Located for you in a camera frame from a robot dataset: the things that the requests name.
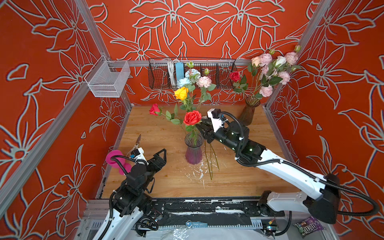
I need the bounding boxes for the peach rose stem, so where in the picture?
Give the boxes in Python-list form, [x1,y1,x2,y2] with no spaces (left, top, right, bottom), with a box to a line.
[251,56,262,100]

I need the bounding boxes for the pink mottled flower stem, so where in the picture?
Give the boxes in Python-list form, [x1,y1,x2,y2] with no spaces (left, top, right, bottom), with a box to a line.
[197,68,217,105]

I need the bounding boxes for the purple candy bag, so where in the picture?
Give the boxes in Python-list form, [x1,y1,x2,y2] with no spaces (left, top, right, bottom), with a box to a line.
[294,216,325,239]

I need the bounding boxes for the purple glass vase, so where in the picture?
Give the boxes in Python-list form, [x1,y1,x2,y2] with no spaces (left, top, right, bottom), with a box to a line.
[185,133,205,165]

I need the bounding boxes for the pink carnation stem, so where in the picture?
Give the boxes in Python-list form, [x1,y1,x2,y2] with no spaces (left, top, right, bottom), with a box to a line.
[278,71,291,85]

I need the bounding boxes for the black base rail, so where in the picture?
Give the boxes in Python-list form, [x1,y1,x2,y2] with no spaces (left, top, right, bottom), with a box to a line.
[144,197,288,230]

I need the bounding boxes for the pink plastic cup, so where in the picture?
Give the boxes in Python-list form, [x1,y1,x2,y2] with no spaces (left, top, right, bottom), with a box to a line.
[106,150,132,176]

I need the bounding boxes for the pale pink flower stem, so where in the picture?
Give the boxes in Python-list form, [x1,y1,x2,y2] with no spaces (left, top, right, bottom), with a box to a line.
[259,53,273,75]

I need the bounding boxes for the white cable bundle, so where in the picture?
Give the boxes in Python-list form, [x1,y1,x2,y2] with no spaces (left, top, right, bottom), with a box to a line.
[167,59,178,88]

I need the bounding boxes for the light blue box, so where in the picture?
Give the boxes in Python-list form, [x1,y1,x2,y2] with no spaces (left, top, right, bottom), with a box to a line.
[175,62,185,81]

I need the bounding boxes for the large red rose stem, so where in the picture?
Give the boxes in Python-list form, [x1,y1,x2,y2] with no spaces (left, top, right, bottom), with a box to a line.
[183,110,202,145]

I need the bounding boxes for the pink peony stem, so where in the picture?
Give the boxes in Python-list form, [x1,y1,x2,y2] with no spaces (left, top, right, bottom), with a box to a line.
[252,85,273,105]

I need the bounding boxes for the orange yellow rose stem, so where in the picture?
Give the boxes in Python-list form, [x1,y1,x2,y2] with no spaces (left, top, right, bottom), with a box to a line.
[174,87,196,112]

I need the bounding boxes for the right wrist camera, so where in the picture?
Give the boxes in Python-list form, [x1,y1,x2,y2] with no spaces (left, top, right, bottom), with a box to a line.
[207,109,224,133]

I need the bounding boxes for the clear plastic bin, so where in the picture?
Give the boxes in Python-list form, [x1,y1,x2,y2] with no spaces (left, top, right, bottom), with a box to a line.
[85,56,131,98]

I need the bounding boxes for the black wire basket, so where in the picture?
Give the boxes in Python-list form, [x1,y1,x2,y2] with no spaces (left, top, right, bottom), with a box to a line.
[148,57,237,90]

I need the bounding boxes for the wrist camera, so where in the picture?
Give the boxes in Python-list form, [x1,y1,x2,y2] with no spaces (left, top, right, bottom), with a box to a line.
[130,148,148,165]
[207,109,224,133]

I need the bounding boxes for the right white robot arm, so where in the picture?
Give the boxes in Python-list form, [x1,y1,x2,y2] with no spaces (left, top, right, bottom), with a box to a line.
[197,119,380,224]

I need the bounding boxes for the white handled scissors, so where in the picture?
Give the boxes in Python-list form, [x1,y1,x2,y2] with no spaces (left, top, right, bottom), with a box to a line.
[127,135,141,156]

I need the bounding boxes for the pale blue flower stem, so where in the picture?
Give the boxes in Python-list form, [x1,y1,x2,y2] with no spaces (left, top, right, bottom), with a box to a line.
[177,61,201,88]

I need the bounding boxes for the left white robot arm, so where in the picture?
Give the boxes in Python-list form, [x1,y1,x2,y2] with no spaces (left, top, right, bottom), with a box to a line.
[94,148,167,240]

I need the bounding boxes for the red rosebud stem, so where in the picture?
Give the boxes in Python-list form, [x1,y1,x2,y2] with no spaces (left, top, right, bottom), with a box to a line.
[149,104,187,134]

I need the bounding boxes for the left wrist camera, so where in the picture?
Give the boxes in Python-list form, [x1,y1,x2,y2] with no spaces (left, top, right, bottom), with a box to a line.
[130,148,148,165]

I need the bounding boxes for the brown glass vase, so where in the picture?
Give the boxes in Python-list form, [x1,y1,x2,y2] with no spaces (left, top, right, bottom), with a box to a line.
[239,97,260,126]

